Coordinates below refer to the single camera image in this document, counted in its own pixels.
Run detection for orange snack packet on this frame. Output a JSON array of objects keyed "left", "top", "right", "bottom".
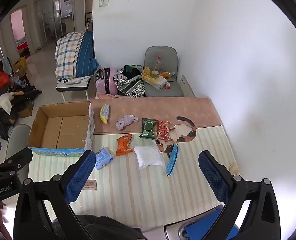
[{"left": 115, "top": 134, "right": 134, "bottom": 157}]

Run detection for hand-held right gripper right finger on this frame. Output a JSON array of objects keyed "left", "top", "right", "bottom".
[{"left": 198, "top": 150, "right": 281, "bottom": 240}]

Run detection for cardboard box with yellow item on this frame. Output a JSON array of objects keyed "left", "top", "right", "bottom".
[{"left": 13, "top": 56, "right": 29, "bottom": 77}]

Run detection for white plush goose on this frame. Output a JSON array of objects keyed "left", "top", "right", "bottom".
[{"left": 0, "top": 91, "right": 25, "bottom": 114}]

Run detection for beige flat panel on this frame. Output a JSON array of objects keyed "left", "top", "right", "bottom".
[{"left": 179, "top": 75, "right": 196, "bottom": 98}]

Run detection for blue bag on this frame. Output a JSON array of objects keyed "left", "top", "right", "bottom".
[{"left": 183, "top": 205, "right": 241, "bottom": 240}]

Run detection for yellow and silver packet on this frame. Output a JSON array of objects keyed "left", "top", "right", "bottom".
[{"left": 99, "top": 104, "right": 111, "bottom": 124}]

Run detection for black folded stands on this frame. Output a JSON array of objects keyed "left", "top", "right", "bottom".
[{"left": 0, "top": 84, "right": 43, "bottom": 140}]

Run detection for white patterned cloth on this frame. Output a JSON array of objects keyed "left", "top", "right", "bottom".
[{"left": 56, "top": 76, "right": 94, "bottom": 85}]

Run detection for light grey chair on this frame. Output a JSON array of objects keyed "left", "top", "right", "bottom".
[{"left": 5, "top": 124, "right": 32, "bottom": 179}]

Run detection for white soft packet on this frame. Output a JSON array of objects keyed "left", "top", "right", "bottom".
[{"left": 133, "top": 140, "right": 166, "bottom": 170}]

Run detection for small brown cardboard box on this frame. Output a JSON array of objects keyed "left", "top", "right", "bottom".
[{"left": 18, "top": 101, "right": 35, "bottom": 119}]

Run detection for glass sliding door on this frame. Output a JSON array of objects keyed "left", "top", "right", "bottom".
[{"left": 33, "top": 0, "right": 76, "bottom": 52}]

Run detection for red snack packet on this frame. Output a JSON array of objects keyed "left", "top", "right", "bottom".
[{"left": 155, "top": 120, "right": 173, "bottom": 140}]

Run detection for pale purple cloth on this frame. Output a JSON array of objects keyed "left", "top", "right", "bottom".
[{"left": 115, "top": 114, "right": 138, "bottom": 131}]

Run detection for yellow plastic bag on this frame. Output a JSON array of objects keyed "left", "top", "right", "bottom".
[{"left": 141, "top": 67, "right": 161, "bottom": 83}]

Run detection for grey padded chair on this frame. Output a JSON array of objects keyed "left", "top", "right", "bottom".
[{"left": 144, "top": 46, "right": 184, "bottom": 98}]

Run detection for long blue packet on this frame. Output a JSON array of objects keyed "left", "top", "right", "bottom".
[{"left": 165, "top": 145, "right": 179, "bottom": 178}]

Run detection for clear plastic bottle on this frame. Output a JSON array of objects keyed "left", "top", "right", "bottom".
[{"left": 153, "top": 56, "right": 163, "bottom": 72}]

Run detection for pink suitcase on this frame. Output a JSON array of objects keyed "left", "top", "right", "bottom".
[{"left": 95, "top": 67, "right": 119, "bottom": 96}]

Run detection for pink plastic pack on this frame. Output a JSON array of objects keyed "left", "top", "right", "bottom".
[{"left": 95, "top": 92, "right": 121, "bottom": 100}]

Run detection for white tissue pack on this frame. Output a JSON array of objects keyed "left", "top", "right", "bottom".
[{"left": 150, "top": 76, "right": 168, "bottom": 90}]

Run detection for light blue cloth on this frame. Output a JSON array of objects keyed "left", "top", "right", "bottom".
[{"left": 1, "top": 56, "right": 14, "bottom": 75}]

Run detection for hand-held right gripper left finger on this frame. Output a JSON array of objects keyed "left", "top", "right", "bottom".
[{"left": 13, "top": 150, "right": 96, "bottom": 240}]

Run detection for black and white patterned bag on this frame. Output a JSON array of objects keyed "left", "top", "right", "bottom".
[{"left": 113, "top": 65, "right": 147, "bottom": 98}]

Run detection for green snack packet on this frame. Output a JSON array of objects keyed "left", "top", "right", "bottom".
[{"left": 138, "top": 118, "right": 159, "bottom": 139}]

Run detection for light blue tissue packet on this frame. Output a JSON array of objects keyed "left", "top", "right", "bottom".
[{"left": 95, "top": 147, "right": 114, "bottom": 171}]

